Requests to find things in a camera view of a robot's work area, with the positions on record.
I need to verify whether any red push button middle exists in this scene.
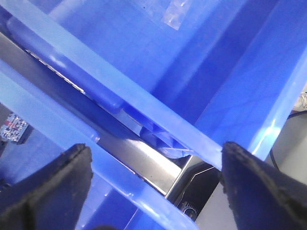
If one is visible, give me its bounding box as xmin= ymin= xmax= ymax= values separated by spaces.
xmin=0 ymin=112 xmax=33 ymax=144

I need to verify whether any steel divider bar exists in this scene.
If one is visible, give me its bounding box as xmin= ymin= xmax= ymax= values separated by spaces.
xmin=0 ymin=34 xmax=181 ymax=197

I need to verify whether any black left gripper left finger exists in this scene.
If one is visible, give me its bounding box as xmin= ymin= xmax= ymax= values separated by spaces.
xmin=0 ymin=144 xmax=93 ymax=230

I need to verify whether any blue empty target bin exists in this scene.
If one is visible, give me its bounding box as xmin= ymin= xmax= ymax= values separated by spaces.
xmin=0 ymin=0 xmax=307 ymax=168

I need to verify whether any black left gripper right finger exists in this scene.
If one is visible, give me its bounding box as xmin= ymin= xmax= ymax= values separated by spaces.
xmin=221 ymin=142 xmax=307 ymax=230

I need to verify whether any black cable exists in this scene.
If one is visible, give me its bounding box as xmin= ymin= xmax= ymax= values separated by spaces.
xmin=270 ymin=111 xmax=307 ymax=168

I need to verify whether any blue bin with buttons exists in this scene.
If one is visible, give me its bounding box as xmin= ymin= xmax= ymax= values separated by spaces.
xmin=0 ymin=61 xmax=197 ymax=230

